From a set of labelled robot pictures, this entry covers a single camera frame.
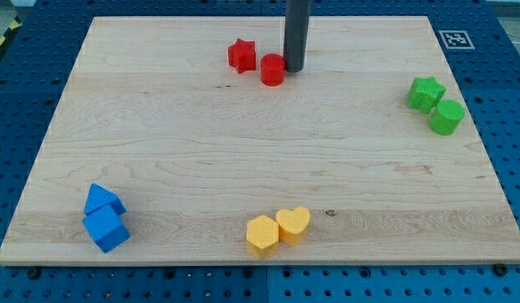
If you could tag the yellow hexagon block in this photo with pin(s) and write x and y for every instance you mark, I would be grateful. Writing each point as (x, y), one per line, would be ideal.
(262, 237)

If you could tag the white fiducial marker tag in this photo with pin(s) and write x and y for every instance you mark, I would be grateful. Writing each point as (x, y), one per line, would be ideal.
(456, 39)

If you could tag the green star block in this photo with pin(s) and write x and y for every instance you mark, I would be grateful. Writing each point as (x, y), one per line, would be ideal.
(425, 93)

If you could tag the yellow heart block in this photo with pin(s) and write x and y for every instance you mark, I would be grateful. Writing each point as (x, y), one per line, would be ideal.
(293, 224)

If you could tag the red cylinder block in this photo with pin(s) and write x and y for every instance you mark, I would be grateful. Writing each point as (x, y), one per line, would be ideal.
(272, 69)

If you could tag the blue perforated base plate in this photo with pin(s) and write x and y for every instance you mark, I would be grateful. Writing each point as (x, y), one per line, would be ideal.
(33, 72)

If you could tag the red star block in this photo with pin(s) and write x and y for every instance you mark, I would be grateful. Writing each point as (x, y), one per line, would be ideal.
(242, 55)

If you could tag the green cylinder block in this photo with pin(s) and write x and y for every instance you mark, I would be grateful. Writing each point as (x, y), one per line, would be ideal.
(446, 117)

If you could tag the blue cube block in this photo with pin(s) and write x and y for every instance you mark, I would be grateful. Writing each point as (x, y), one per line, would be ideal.
(106, 228)

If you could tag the wooden board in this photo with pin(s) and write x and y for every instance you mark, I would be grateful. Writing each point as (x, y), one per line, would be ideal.
(153, 112)

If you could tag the blue triangle block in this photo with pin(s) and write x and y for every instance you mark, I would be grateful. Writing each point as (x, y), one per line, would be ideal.
(99, 197)

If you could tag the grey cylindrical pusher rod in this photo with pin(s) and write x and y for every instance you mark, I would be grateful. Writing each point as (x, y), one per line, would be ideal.
(296, 24)

